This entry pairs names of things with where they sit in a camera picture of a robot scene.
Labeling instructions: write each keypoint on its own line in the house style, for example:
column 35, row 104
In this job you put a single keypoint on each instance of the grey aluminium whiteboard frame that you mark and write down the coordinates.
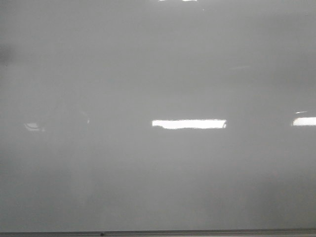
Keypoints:
column 300, row 232

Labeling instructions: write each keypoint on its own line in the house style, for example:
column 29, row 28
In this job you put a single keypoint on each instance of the white glossy whiteboard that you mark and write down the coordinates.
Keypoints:
column 133, row 115

